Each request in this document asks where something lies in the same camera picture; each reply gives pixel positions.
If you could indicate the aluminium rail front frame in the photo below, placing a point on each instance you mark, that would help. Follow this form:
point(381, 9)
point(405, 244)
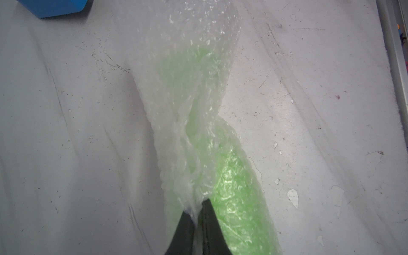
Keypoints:
point(393, 17)

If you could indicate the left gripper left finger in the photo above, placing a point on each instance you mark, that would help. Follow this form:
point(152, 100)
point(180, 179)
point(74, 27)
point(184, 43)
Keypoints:
point(182, 242)

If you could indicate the green plastic wine glass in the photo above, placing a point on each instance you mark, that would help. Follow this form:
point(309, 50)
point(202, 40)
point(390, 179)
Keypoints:
point(200, 156)

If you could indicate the blue tape dispenser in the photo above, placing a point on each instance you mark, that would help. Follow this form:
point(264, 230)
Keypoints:
point(53, 8)

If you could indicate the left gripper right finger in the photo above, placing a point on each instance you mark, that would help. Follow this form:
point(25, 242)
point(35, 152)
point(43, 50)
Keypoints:
point(213, 240)

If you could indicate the clear bubble wrap sheet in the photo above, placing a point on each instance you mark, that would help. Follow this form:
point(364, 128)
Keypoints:
point(148, 30)

